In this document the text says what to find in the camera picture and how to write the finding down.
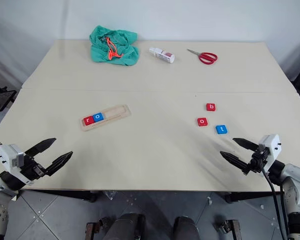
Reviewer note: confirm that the rusty metal bracket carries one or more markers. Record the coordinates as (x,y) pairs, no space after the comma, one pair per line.
(233,227)
(91,230)

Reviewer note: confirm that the red letter tile b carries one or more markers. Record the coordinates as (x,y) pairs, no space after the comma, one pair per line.
(211,107)

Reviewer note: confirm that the clear plastic wrapper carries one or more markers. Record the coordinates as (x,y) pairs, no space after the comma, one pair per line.
(111,195)

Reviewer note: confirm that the red letter tile r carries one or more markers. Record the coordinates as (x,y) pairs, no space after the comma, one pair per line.
(89,121)

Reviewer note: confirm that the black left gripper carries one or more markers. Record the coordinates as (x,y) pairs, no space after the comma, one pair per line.
(33,170)

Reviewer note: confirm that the red letter tile o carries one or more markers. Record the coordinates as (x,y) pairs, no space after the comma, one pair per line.
(202,122)

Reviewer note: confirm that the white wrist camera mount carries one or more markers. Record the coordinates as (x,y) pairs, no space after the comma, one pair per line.
(7,152)
(272,145)

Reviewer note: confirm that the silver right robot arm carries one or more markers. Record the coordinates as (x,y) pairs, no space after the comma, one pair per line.
(297,180)

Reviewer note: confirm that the blue letter tile t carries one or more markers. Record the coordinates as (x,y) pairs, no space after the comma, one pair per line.
(221,129)

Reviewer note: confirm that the white spray bottle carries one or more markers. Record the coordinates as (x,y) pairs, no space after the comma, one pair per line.
(164,56)

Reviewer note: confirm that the black table foot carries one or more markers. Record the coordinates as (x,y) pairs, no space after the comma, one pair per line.
(84,196)
(240,196)

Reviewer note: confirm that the dark rounded shape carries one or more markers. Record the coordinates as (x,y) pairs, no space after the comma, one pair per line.
(127,227)
(186,228)

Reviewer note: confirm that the wooden letter tray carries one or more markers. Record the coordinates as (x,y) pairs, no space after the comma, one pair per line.
(114,113)

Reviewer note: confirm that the blue letter tile o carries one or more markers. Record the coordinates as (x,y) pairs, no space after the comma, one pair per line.
(98,117)

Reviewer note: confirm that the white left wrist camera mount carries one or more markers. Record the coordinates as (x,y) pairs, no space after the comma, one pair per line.
(7,152)

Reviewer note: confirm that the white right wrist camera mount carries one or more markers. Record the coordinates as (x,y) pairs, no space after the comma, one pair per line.
(272,145)

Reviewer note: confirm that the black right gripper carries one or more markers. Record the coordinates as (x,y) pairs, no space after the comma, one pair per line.
(256,163)

